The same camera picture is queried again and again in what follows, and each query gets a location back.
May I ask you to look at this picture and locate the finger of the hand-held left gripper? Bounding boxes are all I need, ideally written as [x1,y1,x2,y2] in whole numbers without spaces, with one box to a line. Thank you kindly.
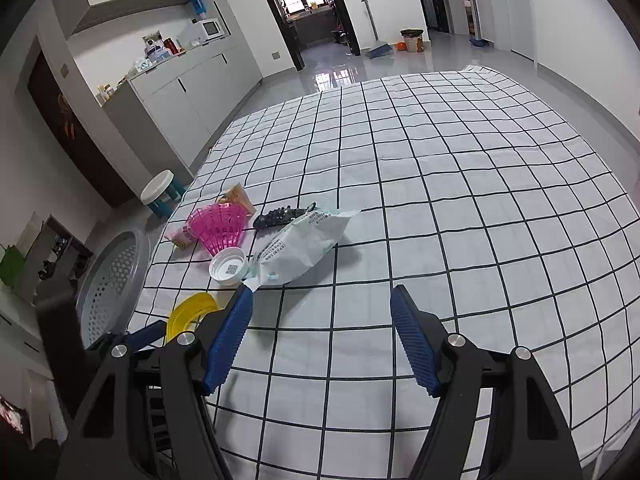
[125,319,168,350]

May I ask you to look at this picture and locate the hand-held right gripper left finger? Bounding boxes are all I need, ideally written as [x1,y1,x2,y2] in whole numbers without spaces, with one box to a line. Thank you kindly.
[60,284,254,480]

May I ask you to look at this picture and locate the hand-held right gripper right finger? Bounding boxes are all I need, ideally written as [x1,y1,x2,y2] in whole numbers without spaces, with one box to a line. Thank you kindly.
[390,285,583,480]

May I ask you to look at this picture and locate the grey perforated plastic basket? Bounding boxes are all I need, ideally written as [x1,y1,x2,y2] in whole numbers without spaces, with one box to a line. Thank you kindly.
[75,227,151,351]

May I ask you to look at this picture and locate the pink perforated plastic cone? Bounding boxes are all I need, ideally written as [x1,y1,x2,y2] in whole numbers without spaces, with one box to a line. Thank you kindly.
[187,201,251,257]

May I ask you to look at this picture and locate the white teal plastic packet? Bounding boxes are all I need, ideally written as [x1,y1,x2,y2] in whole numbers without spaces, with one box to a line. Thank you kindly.
[242,208,362,293]

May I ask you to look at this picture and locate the white round lid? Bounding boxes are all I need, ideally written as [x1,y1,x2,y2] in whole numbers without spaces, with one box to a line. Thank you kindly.
[209,247,249,283]

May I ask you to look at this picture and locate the group of dark shoes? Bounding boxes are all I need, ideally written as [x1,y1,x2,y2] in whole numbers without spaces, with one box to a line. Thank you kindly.
[37,235,91,281]

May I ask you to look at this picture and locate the white paper board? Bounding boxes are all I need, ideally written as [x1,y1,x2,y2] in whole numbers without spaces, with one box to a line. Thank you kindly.
[15,211,43,261]

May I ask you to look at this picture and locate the grey shoe rack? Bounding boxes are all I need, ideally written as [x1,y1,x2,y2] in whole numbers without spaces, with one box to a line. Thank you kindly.
[12,214,96,306]

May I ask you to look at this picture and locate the black remote control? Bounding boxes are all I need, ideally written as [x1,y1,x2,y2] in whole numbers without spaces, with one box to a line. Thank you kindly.
[252,202,318,231]

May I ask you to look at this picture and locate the white stool teal legs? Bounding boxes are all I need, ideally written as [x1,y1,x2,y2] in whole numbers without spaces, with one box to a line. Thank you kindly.
[140,170,186,220]

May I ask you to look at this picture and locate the white black checked tablecloth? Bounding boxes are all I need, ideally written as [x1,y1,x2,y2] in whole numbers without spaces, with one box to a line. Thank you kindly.
[127,66,640,480]

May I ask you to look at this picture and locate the dark brown door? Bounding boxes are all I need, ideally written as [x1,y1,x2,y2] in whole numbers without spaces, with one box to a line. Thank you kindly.
[27,35,133,208]

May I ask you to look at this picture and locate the orange door decoration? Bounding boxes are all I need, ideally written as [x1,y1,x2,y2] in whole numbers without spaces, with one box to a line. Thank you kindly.
[55,92,76,138]

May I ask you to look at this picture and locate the grey sideboard cabinet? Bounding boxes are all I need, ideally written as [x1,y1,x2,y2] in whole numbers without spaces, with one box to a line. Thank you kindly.
[95,37,263,173]

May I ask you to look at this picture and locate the broom and dustpan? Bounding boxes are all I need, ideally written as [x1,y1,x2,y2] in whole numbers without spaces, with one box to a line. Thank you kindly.
[359,0,396,59]

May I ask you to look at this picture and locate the beige waste bin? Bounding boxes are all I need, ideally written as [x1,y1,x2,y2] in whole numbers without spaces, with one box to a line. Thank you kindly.
[400,28,426,54]

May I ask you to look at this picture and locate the white microwave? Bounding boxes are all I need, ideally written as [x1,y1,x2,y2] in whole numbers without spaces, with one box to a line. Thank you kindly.
[192,17,227,43]

